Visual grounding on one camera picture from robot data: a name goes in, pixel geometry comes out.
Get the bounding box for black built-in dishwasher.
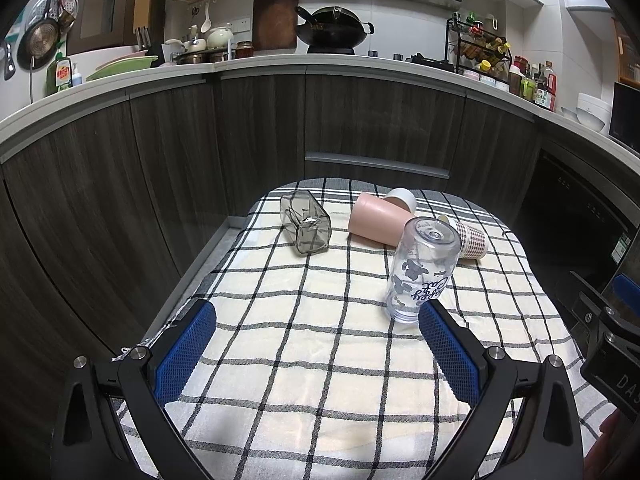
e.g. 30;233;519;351
514;139;640;313

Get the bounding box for black wok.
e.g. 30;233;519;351
295;5;376;50

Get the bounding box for white kettle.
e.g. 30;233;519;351
163;39;187;65

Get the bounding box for hanging metal strainer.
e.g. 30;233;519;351
30;0;80;36

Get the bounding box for steel cooking pot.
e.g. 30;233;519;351
177;48;231;65

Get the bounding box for pink cup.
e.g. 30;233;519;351
348;193;416;244

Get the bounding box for brown wooden cutting board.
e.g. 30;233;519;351
251;0;300;52

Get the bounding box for black countertop appliance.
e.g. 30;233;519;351
610;81;640;142

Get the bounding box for clear printed plastic cup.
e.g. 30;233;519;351
385;216;462;322

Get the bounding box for black wire spice rack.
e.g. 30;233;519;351
445;11;512;83

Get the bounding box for black white checked cloth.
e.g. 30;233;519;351
117;176;621;480

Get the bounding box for cluster of condiment bottles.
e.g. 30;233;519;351
509;55;559;112

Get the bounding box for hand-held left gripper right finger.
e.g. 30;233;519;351
418;301;586;480

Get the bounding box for white teapot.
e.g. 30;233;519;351
206;26;236;51

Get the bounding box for brown checked paper cup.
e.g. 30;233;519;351
437;214;489;260

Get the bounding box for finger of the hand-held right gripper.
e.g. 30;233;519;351
570;270;640;331

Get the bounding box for dark wood base cabinets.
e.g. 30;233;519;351
0;67;542;480

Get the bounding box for hanging steel frying pan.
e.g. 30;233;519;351
17;19;57;72

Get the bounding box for person's right hand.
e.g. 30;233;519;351
584;409;640;480

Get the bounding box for grey transparent square cup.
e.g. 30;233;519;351
279;190;332;256

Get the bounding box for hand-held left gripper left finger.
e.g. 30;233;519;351
50;299;217;480

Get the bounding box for white cup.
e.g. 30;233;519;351
384;187;418;214

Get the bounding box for white rice cooker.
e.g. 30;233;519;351
576;92;614;133

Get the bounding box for green dish soap bottle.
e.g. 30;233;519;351
46;52;74;96

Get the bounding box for green plastic basin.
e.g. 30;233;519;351
86;56;160;82

